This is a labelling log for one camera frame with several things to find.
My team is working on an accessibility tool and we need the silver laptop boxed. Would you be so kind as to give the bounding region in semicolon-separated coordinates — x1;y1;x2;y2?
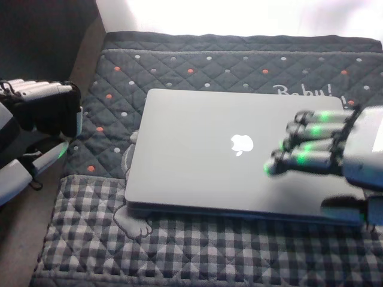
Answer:
124;88;368;227

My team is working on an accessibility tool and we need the grey quilt with bear print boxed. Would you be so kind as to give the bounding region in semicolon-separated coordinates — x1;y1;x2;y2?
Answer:
29;31;383;287

